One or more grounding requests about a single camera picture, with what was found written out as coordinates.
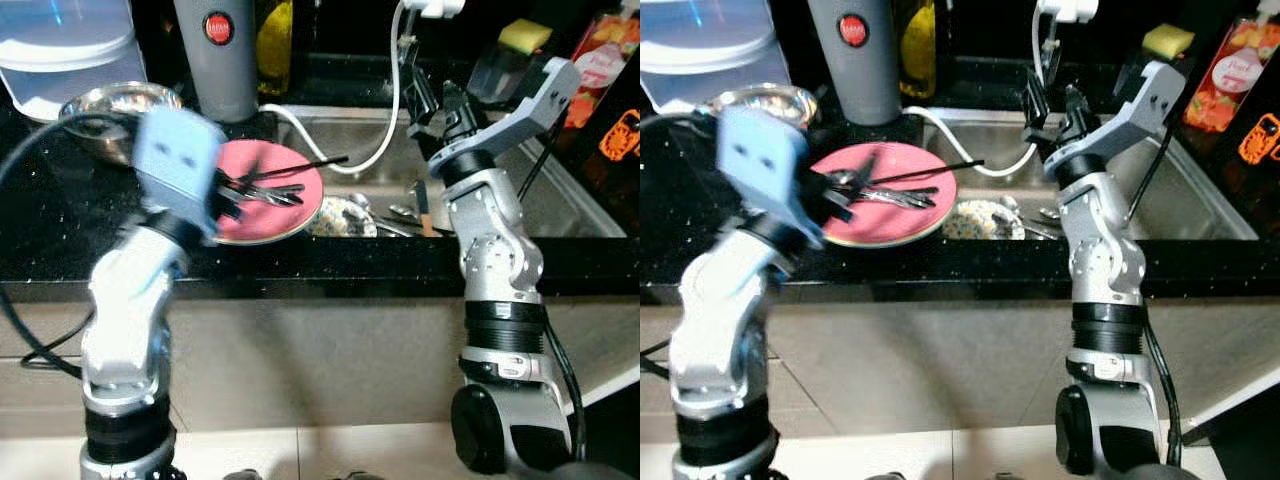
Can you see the yellow oil bottle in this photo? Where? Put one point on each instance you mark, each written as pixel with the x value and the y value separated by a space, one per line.
pixel 275 45
pixel 915 40

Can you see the patterned ceramic bowl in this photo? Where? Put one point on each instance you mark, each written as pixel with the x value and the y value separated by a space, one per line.
pixel 980 220
pixel 340 218

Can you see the pink round plate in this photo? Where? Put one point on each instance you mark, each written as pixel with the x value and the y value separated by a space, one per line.
pixel 280 220
pixel 890 225

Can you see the black pouch with orange print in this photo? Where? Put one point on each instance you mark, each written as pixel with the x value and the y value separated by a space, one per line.
pixel 622 135
pixel 1262 140

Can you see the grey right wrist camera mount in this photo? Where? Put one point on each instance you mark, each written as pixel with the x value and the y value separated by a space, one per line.
pixel 530 110
pixel 1140 115

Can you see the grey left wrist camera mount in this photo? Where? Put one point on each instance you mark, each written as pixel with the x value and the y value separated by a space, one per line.
pixel 175 160
pixel 765 160

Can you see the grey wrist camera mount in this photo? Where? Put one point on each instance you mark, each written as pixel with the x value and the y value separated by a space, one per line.
pixel 530 110
pixel 1140 115
pixel 765 160
pixel 175 160

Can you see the steel spoon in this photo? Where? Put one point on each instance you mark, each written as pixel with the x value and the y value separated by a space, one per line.
pixel 360 203
pixel 1010 205
pixel 850 180
pixel 270 187

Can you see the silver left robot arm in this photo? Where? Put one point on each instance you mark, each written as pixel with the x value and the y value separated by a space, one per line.
pixel 125 340
pixel 715 340

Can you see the dark translucent sponge holder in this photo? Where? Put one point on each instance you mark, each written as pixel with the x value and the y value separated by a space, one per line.
pixel 1135 75
pixel 500 75

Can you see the red juice packet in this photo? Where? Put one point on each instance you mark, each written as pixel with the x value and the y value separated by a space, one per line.
pixel 600 60
pixel 1235 70

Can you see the black chopstick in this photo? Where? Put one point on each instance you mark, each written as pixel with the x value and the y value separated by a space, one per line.
pixel 940 170
pixel 310 165

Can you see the stainless steel sink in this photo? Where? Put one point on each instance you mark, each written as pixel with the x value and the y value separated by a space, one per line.
pixel 560 200
pixel 1190 200

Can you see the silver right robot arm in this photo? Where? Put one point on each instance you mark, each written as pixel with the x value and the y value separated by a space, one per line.
pixel 500 260
pixel 1105 260

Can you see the grey kettle with red logo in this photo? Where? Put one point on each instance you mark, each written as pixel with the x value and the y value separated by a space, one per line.
pixel 225 80
pixel 855 80

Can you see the stainless steel bowl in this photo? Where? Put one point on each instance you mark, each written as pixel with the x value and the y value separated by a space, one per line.
pixel 110 100
pixel 760 100

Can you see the yellow sponge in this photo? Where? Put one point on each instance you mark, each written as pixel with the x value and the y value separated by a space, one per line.
pixel 1168 40
pixel 525 35

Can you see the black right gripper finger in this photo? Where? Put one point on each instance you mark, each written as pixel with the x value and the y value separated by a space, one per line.
pixel 461 106
pixel 422 100
pixel 1076 108
pixel 1037 105

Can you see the clear plastic lidded container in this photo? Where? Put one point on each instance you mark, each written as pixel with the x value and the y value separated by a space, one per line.
pixel 60 40
pixel 700 40

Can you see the steel fork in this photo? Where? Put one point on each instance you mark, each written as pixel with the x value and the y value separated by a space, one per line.
pixel 285 198
pixel 915 198

